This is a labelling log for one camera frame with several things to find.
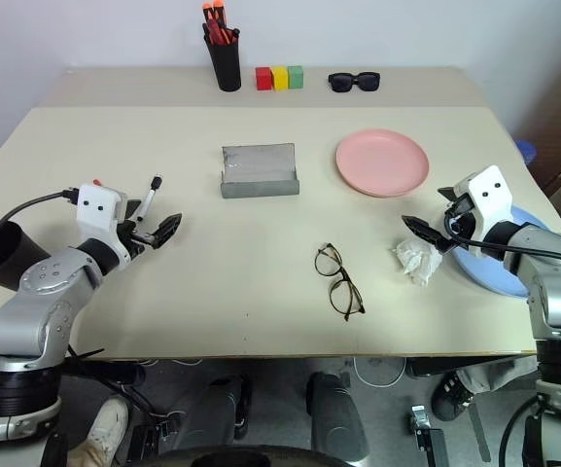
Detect blue round lid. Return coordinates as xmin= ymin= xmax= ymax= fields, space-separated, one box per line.
xmin=514 ymin=139 xmax=540 ymax=165

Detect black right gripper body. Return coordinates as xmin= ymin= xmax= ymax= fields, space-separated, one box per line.
xmin=442 ymin=194 xmax=481 ymax=245

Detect black upright pen holder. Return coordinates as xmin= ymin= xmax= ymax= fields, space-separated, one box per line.
xmin=203 ymin=24 xmax=243 ymax=92

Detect wide dark rounded shape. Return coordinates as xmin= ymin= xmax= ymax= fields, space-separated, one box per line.
xmin=147 ymin=446 xmax=350 ymax=467

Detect crumpled white tissue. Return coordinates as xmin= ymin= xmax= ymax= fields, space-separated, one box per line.
xmin=390 ymin=237 xmax=443 ymax=287

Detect yellow wooden block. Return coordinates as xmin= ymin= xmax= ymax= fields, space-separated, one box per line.
xmin=270 ymin=66 xmax=291 ymax=92

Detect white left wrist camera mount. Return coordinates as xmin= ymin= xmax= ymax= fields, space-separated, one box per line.
xmin=75 ymin=179 xmax=128 ymax=245

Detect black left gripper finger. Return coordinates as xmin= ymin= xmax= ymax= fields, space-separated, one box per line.
xmin=123 ymin=198 xmax=147 ymax=222
xmin=151 ymin=211 xmax=184 ymax=250

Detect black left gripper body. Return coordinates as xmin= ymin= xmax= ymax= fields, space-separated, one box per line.
xmin=113 ymin=217 xmax=158 ymax=260

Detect light blue round plate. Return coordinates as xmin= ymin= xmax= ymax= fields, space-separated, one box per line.
xmin=446 ymin=203 xmax=554 ymax=299

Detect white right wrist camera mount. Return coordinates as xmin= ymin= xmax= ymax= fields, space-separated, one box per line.
xmin=453 ymin=164 xmax=518 ymax=231

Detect black sneaker with white stripes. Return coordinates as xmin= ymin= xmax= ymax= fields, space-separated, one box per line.
xmin=430 ymin=371 xmax=476 ymax=422

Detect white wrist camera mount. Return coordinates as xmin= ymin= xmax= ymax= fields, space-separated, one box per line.
xmin=453 ymin=164 xmax=518 ymax=231
xmin=75 ymin=179 xmax=128 ymax=245

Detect grey trouser leg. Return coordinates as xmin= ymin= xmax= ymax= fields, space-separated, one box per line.
xmin=454 ymin=357 xmax=540 ymax=396

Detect pink round plate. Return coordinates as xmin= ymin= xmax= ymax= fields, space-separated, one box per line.
xmin=334 ymin=127 xmax=431 ymax=198

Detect black sunglasses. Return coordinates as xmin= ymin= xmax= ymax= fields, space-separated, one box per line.
xmin=328 ymin=71 xmax=382 ymax=94

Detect black cup lying open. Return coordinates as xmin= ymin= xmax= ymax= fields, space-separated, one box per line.
xmin=0 ymin=220 xmax=52 ymax=289

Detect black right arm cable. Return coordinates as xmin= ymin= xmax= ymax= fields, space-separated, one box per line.
xmin=445 ymin=217 xmax=561 ymax=269

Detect grey open glasses case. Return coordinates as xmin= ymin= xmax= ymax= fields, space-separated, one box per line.
xmin=220 ymin=141 xmax=302 ymax=200

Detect tortoiseshell eyeglasses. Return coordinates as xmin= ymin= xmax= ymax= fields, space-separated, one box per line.
xmin=314 ymin=242 xmax=367 ymax=323

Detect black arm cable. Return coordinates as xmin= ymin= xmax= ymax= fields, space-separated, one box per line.
xmin=0 ymin=190 xmax=80 ymax=320
xmin=445 ymin=217 xmax=561 ymax=269

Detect black and white marker pen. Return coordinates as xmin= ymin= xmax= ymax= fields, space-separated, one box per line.
xmin=135 ymin=173 xmax=164 ymax=226

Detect white cable loop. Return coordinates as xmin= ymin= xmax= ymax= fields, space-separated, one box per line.
xmin=351 ymin=357 xmax=408 ymax=389

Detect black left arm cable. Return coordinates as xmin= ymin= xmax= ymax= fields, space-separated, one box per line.
xmin=0 ymin=190 xmax=80 ymax=320

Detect metal bracket with black base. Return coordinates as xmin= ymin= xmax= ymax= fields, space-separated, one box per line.
xmin=407 ymin=403 xmax=447 ymax=467

